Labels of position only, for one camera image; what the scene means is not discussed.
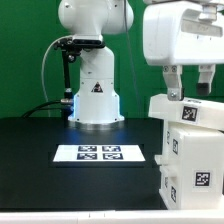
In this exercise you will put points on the white L-shaped fence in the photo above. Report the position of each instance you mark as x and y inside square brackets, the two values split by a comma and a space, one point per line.
[116, 217]

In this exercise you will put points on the white door panel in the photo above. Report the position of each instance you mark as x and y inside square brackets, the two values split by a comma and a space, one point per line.
[163, 161]
[174, 152]

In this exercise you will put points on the black camera on stand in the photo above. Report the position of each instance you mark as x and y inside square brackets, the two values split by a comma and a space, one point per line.
[71, 49]

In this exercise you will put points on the white cabinet body box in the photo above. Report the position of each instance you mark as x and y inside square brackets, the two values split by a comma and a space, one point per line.
[201, 168]

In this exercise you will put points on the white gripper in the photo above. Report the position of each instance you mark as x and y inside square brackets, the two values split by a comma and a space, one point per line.
[173, 35]

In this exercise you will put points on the white marker sheet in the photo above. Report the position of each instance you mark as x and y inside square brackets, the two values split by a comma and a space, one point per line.
[98, 153]

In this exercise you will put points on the white cabinet top block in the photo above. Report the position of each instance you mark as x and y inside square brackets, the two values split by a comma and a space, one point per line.
[202, 113]

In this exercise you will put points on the white door panel front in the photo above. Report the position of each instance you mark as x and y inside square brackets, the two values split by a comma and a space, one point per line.
[163, 161]

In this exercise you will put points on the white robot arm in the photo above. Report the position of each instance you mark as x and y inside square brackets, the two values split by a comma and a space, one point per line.
[96, 104]

